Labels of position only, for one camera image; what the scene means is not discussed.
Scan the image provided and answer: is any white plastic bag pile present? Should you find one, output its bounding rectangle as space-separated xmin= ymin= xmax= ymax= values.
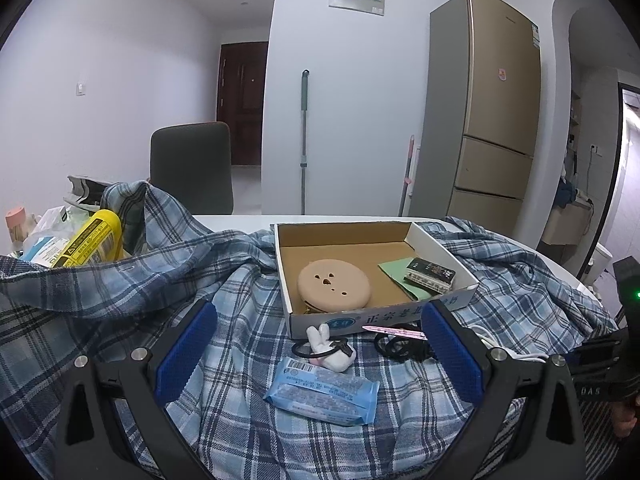
xmin=20 ymin=205 xmax=90 ymax=268

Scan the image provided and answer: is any tan round plush pouch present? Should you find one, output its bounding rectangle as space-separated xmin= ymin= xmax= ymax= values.
xmin=297 ymin=259 xmax=372 ymax=312

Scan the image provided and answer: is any pink patterned hair clip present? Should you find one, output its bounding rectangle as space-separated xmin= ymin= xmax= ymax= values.
xmin=362 ymin=325 xmax=427 ymax=341

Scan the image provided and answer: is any green paper card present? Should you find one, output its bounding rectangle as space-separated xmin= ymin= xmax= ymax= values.
xmin=378 ymin=257 xmax=431 ymax=301

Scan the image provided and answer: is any dark wooden door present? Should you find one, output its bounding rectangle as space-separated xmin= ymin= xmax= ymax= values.
xmin=217 ymin=41 xmax=268 ymax=166

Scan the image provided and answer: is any person's right hand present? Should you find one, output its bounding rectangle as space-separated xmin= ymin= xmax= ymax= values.
xmin=611 ymin=396 xmax=640 ymax=438

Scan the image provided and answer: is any black office chair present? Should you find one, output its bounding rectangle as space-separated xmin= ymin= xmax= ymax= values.
xmin=150 ymin=122 xmax=233 ymax=214

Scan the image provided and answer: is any blue plaid shirt cloth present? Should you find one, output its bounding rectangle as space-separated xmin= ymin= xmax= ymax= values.
xmin=1 ymin=181 xmax=617 ymax=479

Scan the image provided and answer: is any yellow spray can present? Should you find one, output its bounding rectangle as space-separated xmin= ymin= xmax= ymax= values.
xmin=52 ymin=209 xmax=124 ymax=269

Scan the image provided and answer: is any open cardboard box tray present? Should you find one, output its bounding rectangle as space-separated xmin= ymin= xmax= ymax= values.
xmin=273 ymin=221 xmax=478 ymax=340

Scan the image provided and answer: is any black Face tissue pack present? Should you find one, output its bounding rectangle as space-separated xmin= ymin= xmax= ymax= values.
xmin=404 ymin=258 xmax=456 ymax=294

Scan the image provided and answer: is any pink lidded cup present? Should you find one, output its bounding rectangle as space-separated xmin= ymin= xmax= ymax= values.
xmin=6 ymin=206 xmax=36 ymax=254

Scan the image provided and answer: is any white bunny plush keychain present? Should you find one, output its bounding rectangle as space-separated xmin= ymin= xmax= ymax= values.
xmin=306 ymin=323 xmax=357 ymax=373

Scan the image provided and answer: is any gold three-door refrigerator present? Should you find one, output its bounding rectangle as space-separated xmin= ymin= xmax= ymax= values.
xmin=409 ymin=0 xmax=541 ymax=236

